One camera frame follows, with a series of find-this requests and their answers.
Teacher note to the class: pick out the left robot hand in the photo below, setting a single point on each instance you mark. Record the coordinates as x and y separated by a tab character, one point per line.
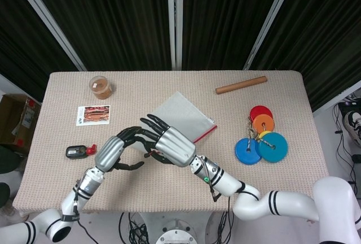
108	152

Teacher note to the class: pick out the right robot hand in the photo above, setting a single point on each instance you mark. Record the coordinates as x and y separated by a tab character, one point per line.
175	145

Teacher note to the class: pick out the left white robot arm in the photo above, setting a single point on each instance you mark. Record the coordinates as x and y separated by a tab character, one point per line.
70	201

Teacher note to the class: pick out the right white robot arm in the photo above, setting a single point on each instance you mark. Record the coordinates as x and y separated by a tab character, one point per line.
282	201

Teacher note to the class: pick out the grey round robot base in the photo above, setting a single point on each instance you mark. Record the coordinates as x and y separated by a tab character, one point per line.
176	234

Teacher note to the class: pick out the black and red key fob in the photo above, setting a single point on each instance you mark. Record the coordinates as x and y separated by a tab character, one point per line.
74	151

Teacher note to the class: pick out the printed postcard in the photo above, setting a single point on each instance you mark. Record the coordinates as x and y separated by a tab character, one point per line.
94	115

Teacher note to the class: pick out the beige waffle tablecloth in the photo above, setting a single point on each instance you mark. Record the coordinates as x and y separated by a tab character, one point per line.
169	187

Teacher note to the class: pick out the clear jar of rubber bands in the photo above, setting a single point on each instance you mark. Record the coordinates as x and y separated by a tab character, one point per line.
100	87

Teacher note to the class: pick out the blue wooden disc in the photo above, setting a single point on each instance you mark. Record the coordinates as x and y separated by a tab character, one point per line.
244	156

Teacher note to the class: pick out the wooden rolling pin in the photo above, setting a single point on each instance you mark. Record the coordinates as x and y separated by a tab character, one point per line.
241	85

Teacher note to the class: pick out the yellow wooden disc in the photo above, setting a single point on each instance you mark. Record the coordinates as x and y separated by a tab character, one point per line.
264	134

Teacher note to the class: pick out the red wooden disc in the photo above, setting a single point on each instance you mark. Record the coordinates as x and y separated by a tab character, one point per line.
260	111

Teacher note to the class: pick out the orange wooden disc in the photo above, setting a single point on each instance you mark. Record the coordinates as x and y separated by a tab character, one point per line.
268	122

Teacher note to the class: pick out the cardboard box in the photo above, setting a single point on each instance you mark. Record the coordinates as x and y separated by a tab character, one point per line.
14	119

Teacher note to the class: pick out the teal wooden disc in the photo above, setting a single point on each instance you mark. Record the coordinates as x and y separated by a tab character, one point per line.
277	148

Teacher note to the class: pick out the black curtain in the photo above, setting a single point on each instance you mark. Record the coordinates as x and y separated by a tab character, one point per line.
112	15

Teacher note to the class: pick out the black and white sneaker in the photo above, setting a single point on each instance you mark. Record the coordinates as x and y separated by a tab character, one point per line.
352	122

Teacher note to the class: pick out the upright white frame post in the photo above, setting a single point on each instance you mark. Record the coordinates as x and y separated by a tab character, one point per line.
175	21

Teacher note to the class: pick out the slanted white frame post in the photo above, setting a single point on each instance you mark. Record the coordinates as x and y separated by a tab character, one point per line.
48	21
268	21

